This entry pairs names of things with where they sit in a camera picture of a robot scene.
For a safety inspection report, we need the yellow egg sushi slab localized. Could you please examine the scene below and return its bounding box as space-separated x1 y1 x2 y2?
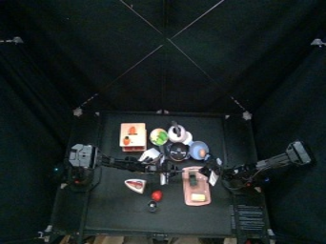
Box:
190 193 208 203

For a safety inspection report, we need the white wedge with red filling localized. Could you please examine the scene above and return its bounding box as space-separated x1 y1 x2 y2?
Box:
123 178 149 195

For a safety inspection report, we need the wooden toy box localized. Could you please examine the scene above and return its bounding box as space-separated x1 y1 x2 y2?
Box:
119 122 149 153

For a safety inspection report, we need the white toy cup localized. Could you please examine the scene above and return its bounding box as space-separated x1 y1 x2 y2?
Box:
138 147 164 164

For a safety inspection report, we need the pink plastic tray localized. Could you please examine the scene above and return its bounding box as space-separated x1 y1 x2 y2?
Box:
181 166 213 207

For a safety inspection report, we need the blue bowl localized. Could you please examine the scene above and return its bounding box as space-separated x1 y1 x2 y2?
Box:
188 140 212 162

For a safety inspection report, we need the black bowl with pale rim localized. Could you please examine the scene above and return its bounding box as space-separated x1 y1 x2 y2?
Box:
169 142 192 163

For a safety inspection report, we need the bowl with green food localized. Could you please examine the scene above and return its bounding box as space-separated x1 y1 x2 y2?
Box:
149 128 172 147

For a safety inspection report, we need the small black toy cup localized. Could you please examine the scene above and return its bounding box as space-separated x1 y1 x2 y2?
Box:
148 200 160 214

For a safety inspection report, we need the red toy strawberry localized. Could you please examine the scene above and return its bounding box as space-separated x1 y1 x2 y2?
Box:
150 190 165 203

